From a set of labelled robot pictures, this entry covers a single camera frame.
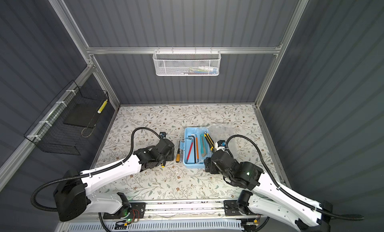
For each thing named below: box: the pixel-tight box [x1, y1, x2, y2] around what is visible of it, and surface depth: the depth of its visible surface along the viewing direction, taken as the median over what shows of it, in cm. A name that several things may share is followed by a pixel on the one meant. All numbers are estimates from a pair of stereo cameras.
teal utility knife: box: [200, 134, 207, 158], surface depth 89 cm
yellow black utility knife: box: [204, 131, 215, 151], surface depth 91 cm
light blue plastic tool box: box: [180, 127, 211, 168], surface depth 95 cm
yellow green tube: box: [97, 99, 108, 114], surface depth 83 cm
